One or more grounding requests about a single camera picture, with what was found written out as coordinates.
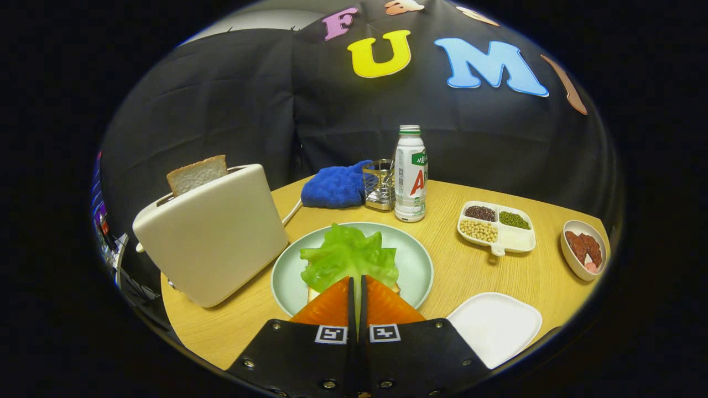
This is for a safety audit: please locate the light green plate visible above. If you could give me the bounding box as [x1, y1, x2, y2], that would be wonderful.
[270, 222, 434, 318]

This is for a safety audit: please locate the white toaster cable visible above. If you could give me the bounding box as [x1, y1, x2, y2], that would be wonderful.
[281, 198, 304, 227]

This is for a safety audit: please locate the pile of green beans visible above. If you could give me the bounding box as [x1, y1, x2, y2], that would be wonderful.
[499, 211, 531, 230]

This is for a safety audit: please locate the white square plate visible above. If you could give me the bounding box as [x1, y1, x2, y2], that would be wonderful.
[446, 292, 543, 370]

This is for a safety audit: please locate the pile of yellow soybeans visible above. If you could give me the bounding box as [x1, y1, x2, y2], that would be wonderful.
[460, 219, 498, 243]

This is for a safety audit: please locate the toasted bread slice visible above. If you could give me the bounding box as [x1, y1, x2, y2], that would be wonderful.
[166, 155, 228, 197]

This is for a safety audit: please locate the black backdrop cloth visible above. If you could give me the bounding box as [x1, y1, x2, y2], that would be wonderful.
[100, 0, 620, 233]

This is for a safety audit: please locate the white round plate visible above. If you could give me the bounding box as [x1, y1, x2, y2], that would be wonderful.
[560, 220, 607, 282]

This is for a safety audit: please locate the white divided dish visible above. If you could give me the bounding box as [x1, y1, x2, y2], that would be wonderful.
[457, 201, 537, 257]

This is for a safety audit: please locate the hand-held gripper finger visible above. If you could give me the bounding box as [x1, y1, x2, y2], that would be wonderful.
[227, 275, 357, 398]
[360, 274, 493, 398]

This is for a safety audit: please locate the red meat piece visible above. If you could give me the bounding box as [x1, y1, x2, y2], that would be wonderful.
[581, 233, 602, 267]
[565, 231, 588, 265]

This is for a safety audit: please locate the blue fluffy cloth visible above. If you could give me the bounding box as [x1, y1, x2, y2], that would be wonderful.
[300, 160, 374, 209]

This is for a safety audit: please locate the white toaster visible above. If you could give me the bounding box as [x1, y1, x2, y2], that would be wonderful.
[132, 164, 289, 308]

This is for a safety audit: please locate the green lettuce leaf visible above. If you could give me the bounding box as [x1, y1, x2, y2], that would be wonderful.
[300, 223, 399, 294]

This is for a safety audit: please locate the grey cable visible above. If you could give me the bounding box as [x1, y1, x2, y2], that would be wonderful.
[113, 232, 133, 294]

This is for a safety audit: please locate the white drink bottle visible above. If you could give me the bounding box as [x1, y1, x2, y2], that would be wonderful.
[393, 125, 428, 223]

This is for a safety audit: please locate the white bread slice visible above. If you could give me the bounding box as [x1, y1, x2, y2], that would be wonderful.
[306, 283, 403, 303]

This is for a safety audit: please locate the metal wire holder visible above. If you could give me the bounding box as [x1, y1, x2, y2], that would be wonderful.
[362, 159, 397, 212]

